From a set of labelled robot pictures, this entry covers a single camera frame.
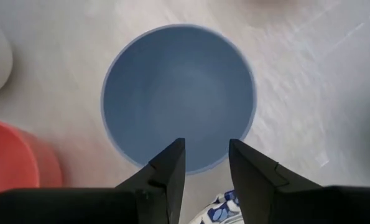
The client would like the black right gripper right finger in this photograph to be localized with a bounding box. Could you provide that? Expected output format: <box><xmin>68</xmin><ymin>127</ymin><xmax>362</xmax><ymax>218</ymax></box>
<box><xmin>228</xmin><ymin>138</ymin><xmax>370</xmax><ymax>224</ymax></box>

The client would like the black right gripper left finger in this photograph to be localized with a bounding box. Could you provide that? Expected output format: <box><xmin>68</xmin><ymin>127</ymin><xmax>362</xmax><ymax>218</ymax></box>
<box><xmin>0</xmin><ymin>138</ymin><xmax>186</xmax><ymax>224</ymax></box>

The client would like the red bowl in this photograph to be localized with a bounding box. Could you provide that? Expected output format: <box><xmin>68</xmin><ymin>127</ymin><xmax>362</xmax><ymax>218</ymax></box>
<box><xmin>0</xmin><ymin>119</ymin><xmax>63</xmax><ymax>199</ymax></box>

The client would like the blue patterned paper bowl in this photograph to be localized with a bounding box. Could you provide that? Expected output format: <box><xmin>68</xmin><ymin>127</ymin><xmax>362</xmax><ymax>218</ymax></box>
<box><xmin>188</xmin><ymin>189</ymin><xmax>245</xmax><ymax>224</ymax></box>

